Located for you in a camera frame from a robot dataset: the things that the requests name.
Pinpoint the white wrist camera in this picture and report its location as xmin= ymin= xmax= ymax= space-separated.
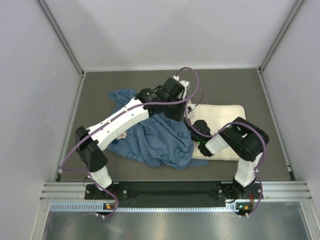
xmin=173 ymin=75 xmax=190 ymax=99
xmin=187 ymin=104 xmax=196 ymax=118

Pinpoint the aluminium frame post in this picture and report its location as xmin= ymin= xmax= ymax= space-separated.
xmin=257 ymin=0 xmax=306 ymax=75
xmin=36 ymin=0 xmax=85 ymax=76

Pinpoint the left aluminium frame post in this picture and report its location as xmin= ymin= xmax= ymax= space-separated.
xmin=36 ymin=0 xmax=85 ymax=76

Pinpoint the right aluminium frame post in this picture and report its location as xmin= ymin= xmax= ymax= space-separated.
xmin=257 ymin=0 xmax=306 ymax=75

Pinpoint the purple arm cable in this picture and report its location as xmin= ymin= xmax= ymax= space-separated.
xmin=183 ymin=89 xmax=268 ymax=218
xmin=60 ymin=66 xmax=201 ymax=219

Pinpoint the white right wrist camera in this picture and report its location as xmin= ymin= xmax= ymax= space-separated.
xmin=187 ymin=104 xmax=196 ymax=118

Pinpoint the blue cartoon print pillowcase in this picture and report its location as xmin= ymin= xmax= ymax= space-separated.
xmin=107 ymin=87 xmax=210 ymax=170

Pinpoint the slotted grey cable duct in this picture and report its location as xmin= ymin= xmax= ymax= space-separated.
xmin=49 ymin=201 xmax=255 ymax=213

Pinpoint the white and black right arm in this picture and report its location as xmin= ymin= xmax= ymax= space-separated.
xmin=185 ymin=117 xmax=270 ymax=203

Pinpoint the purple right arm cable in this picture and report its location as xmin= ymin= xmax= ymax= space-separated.
xmin=183 ymin=89 xmax=268 ymax=218

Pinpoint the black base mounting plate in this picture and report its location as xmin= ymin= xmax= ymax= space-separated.
xmin=84 ymin=180 xmax=263 ymax=208

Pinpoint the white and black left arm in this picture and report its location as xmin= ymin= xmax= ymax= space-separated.
xmin=75 ymin=76 xmax=190 ymax=199

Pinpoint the cream white pillow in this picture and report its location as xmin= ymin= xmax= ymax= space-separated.
xmin=187 ymin=102 xmax=246 ymax=162

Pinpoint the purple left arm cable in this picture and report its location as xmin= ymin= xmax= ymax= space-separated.
xmin=60 ymin=66 xmax=201 ymax=219

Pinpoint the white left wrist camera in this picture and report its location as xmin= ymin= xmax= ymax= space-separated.
xmin=173 ymin=75 xmax=190 ymax=99

